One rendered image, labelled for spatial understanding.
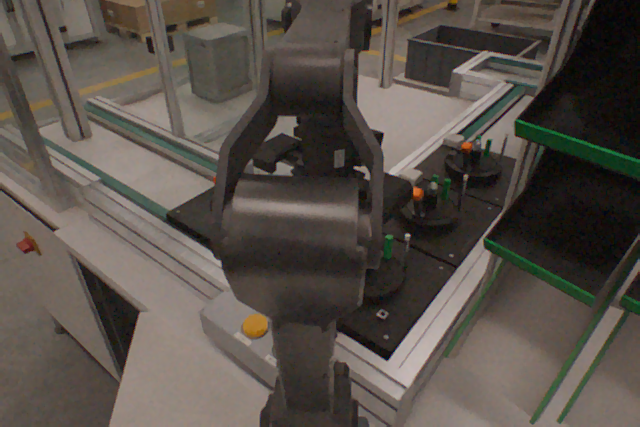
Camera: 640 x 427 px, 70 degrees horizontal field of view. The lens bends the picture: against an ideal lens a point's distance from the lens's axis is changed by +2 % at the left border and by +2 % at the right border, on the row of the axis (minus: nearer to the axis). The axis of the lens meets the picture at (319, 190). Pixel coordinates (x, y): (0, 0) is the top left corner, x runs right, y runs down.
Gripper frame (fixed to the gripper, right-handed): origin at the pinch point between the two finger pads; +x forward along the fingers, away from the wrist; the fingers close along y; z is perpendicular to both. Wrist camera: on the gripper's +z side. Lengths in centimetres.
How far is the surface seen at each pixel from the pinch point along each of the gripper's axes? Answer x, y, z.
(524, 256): 5.7, -19.8, 13.7
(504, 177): 28, -3, 69
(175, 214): 28, 49, 9
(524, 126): -11.2, -16.1, 12.0
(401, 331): 28.3, -6.5, 12.0
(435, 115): 39, 37, 115
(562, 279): 4.4, -24.5, 10.7
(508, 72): 33, 27, 162
